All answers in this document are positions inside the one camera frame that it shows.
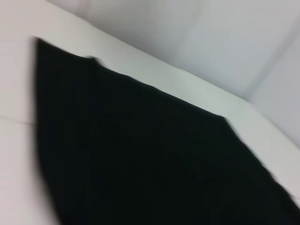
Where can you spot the black shirt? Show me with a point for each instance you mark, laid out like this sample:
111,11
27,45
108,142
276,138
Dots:
140,152

